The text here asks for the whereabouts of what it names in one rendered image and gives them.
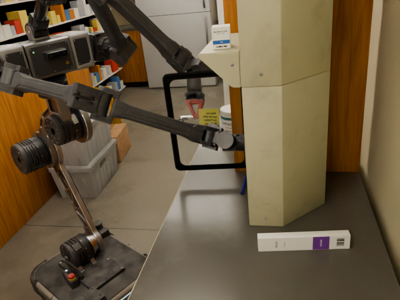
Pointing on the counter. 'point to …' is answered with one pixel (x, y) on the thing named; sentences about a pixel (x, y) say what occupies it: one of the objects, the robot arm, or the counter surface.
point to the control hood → (224, 61)
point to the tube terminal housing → (285, 105)
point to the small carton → (221, 36)
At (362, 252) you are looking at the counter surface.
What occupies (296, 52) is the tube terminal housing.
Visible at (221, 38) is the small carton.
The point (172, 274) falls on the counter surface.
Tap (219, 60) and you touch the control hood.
